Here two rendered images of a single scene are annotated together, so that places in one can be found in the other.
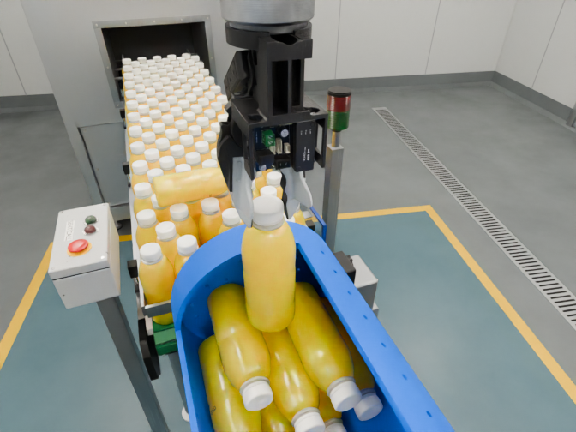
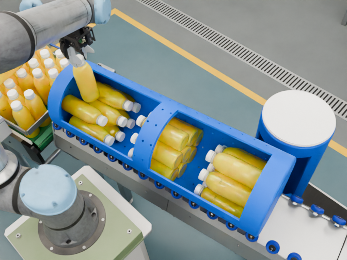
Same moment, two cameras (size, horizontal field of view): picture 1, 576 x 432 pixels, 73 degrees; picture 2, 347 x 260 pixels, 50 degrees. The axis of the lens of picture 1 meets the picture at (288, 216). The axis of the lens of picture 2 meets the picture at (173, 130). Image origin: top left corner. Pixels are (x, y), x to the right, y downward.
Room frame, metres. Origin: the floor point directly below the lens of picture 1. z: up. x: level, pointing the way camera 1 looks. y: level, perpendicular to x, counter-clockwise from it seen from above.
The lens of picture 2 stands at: (-0.60, 0.29, 2.19)
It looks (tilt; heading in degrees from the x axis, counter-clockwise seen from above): 54 degrees down; 327
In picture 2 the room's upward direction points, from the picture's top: 5 degrees counter-clockwise
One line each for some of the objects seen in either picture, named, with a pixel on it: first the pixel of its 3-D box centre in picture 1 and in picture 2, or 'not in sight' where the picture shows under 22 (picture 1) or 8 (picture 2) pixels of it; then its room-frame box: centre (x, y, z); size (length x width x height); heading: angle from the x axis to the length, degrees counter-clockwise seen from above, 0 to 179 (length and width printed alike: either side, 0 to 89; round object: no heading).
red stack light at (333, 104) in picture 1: (339, 100); not in sight; (1.00, -0.13, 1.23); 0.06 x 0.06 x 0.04
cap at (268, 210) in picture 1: (267, 210); (78, 60); (0.37, 0.02, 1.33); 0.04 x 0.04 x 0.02
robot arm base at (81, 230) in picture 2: not in sight; (66, 214); (-0.08, 0.31, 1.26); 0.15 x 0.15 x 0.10
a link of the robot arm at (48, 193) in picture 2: not in sight; (50, 195); (-0.07, 0.32, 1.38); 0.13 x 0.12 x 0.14; 40
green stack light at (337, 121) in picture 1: (337, 117); not in sight; (1.00, -0.13, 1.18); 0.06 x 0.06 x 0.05
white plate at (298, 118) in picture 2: not in sight; (298, 116); (-0.14, -0.59, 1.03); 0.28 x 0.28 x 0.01
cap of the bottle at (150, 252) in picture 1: (150, 252); (16, 105); (0.57, 0.27, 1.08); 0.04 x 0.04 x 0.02
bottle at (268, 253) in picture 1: (269, 269); (85, 79); (0.37, 0.02, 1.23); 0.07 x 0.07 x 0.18
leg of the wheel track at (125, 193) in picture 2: not in sight; (120, 177); (0.48, -0.02, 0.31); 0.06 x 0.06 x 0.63; 20
